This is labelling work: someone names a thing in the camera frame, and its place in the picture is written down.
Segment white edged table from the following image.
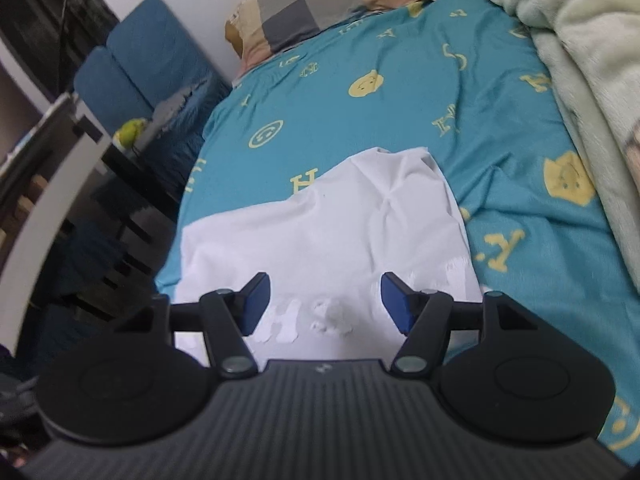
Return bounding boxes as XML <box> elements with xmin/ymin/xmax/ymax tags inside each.
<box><xmin>0</xmin><ymin>92</ymin><xmax>115</xmax><ymax>356</ymax></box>

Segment green plush toy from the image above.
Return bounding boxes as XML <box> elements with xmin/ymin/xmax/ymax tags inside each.
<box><xmin>112</xmin><ymin>117</ymin><xmax>149</xmax><ymax>149</ymax></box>

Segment dark window grille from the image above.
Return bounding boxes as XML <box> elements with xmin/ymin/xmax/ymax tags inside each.
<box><xmin>0</xmin><ymin>0</ymin><xmax>121</xmax><ymax>95</ymax></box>

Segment brown pillow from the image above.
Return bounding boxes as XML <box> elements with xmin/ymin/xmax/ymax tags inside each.
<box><xmin>224</xmin><ymin>10</ymin><xmax>247</xmax><ymax>60</ymax></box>

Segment teal printed bed sheet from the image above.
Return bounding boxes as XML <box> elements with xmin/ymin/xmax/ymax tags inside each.
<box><xmin>155</xmin><ymin>0</ymin><xmax>640</xmax><ymax>466</ymax></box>

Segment grey cloth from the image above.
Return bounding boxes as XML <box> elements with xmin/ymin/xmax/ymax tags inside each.
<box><xmin>145</xmin><ymin>85</ymin><xmax>201</xmax><ymax>137</ymax></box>

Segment pale green fleece blanket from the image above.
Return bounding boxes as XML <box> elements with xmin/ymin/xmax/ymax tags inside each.
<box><xmin>460</xmin><ymin>0</ymin><xmax>640</xmax><ymax>293</ymax></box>

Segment checked pillow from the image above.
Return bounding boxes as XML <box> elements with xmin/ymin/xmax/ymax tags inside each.
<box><xmin>235</xmin><ymin>0</ymin><xmax>441</xmax><ymax>68</ymax></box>

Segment blue covered chair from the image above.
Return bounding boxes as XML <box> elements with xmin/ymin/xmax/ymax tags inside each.
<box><xmin>74</xmin><ymin>46</ymin><xmax>155</xmax><ymax>127</ymax></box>
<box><xmin>107</xmin><ymin>0</ymin><xmax>233</xmax><ymax>161</ymax></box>

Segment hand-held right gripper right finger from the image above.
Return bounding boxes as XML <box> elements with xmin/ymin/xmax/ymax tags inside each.
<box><xmin>380</xmin><ymin>271</ymin><xmax>538</xmax><ymax>375</ymax></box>

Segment black chair blue seat cover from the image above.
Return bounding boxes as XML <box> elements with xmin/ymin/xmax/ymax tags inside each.
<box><xmin>30</xmin><ymin>210</ymin><xmax>168</xmax><ymax>323</ymax></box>
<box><xmin>100</xmin><ymin>147</ymin><xmax>182</xmax><ymax>242</ymax></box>

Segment white t-shirt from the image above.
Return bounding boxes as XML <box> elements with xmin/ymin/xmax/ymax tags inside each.
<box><xmin>176</xmin><ymin>146</ymin><xmax>482</xmax><ymax>366</ymax></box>

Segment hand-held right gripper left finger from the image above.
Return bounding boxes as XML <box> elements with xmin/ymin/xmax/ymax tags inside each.
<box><xmin>114</xmin><ymin>272</ymin><xmax>272</xmax><ymax>378</ymax></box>

